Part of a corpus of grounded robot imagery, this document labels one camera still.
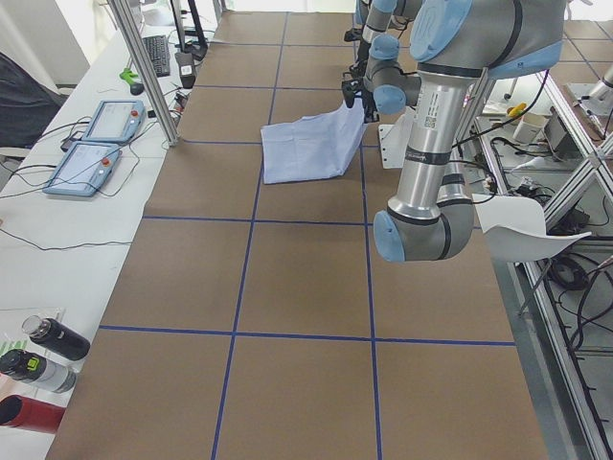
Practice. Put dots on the red bottle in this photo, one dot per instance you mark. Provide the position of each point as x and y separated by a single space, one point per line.
30 414

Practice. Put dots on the upper blue teach pendant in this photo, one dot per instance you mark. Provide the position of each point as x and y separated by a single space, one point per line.
115 121

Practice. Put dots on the blue teach pendant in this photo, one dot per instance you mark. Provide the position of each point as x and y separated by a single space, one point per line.
115 121
83 170

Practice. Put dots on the light blue striped shirt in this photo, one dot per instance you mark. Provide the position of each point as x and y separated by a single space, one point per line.
313 147

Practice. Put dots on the black water bottle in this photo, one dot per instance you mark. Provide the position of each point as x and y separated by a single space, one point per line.
56 337

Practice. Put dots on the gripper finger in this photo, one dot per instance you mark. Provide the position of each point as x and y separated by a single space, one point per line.
370 117

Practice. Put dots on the aluminium frame post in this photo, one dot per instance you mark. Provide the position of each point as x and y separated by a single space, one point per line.
130 31

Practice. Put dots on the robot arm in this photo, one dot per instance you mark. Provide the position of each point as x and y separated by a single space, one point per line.
454 43
374 18

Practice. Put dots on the black keyboard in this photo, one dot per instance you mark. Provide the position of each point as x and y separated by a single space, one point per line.
157 49

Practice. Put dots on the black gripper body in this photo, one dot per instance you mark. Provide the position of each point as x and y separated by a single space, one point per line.
363 50
368 106

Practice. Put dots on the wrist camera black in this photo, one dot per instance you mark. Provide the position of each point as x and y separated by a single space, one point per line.
352 35
351 88

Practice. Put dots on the yellow banana toy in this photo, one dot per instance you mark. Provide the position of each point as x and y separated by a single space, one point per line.
515 111

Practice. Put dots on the lower blue teach pendant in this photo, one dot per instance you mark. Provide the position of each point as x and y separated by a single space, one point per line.
83 170

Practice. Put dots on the green plastic object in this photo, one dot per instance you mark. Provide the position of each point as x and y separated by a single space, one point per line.
128 76

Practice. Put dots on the person in black jacket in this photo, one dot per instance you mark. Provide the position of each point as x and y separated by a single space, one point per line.
27 107

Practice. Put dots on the white central pedestal column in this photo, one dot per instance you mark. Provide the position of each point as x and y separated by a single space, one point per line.
393 140

